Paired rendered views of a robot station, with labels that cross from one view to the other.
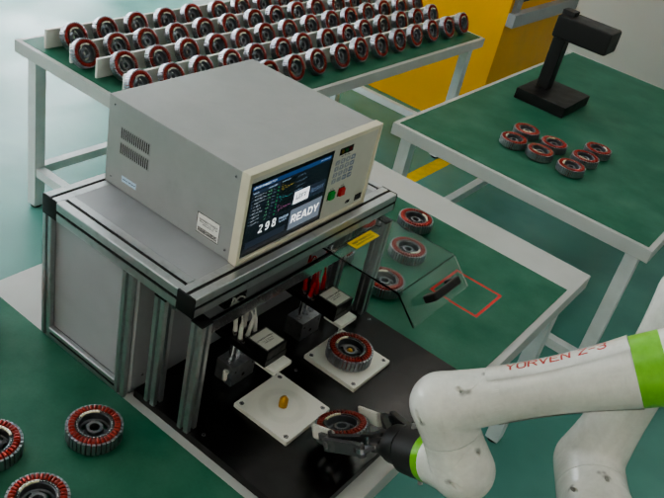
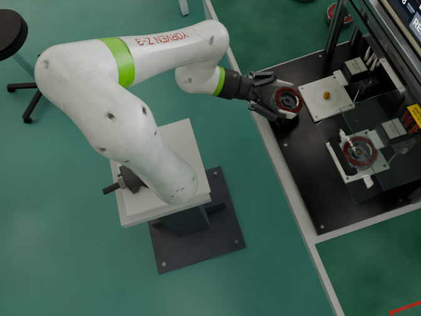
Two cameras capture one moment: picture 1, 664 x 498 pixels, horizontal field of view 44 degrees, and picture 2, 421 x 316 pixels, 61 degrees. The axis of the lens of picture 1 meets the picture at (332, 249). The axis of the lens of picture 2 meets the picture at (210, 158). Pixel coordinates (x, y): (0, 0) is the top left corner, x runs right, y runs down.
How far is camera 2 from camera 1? 1.70 m
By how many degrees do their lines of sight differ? 78
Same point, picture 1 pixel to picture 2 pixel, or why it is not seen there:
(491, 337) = (358, 304)
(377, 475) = (263, 130)
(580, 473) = not seen: hidden behind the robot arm
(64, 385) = not seen: hidden behind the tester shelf
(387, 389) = (321, 168)
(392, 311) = (411, 234)
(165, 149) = not seen: outside the picture
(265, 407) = (327, 87)
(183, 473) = (302, 45)
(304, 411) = (317, 106)
